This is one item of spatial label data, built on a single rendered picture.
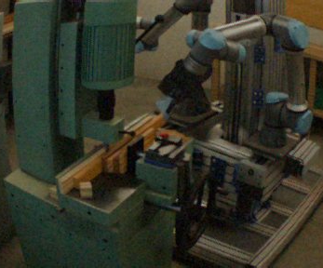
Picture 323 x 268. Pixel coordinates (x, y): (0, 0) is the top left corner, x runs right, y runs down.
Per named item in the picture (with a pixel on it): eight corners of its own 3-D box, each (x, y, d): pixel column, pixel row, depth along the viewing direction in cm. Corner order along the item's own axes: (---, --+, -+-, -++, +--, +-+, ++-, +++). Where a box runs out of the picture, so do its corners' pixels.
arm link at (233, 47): (226, 38, 151) (204, 33, 144) (249, 46, 143) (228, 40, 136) (222, 58, 153) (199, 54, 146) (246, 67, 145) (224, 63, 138)
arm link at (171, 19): (202, 2, 198) (136, 60, 225) (209, 1, 207) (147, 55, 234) (185, -14, 197) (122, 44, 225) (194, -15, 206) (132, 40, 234)
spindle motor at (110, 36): (114, 95, 139) (118, 1, 126) (70, 87, 146) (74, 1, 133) (144, 78, 153) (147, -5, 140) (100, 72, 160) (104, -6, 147)
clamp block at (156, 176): (171, 196, 150) (173, 172, 146) (134, 186, 156) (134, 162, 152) (191, 177, 162) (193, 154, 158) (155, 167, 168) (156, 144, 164)
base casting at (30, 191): (117, 251, 145) (115, 232, 141) (6, 196, 168) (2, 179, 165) (177, 194, 181) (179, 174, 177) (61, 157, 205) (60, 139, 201)
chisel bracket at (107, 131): (114, 150, 153) (113, 125, 150) (80, 140, 159) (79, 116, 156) (125, 140, 159) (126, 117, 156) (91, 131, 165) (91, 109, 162)
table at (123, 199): (136, 238, 133) (136, 223, 130) (58, 206, 145) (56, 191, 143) (215, 157, 182) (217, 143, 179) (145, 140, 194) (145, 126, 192)
